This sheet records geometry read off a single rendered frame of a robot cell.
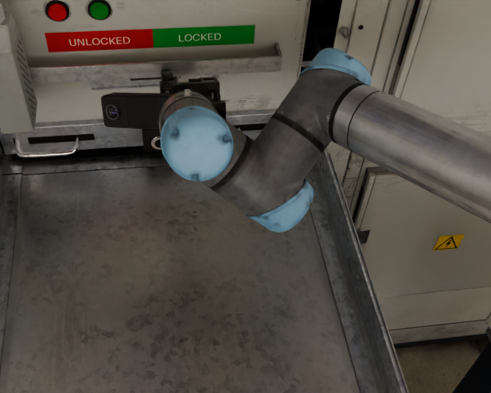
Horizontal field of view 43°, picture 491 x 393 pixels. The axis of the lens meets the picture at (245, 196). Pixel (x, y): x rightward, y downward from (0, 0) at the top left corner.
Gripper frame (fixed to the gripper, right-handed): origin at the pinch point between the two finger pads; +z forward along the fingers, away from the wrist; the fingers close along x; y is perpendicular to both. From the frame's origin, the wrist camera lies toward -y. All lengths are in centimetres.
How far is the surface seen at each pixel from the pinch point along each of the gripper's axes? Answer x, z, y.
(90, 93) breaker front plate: -0.5, 6.7, -11.9
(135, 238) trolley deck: -22.5, -4.3, -6.5
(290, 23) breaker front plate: 9.9, 0.4, 20.5
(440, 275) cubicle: -53, 29, 65
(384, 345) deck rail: -30, -30, 26
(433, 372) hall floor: -92, 43, 73
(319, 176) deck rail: -17.1, 3.9, 26.5
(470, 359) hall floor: -91, 45, 85
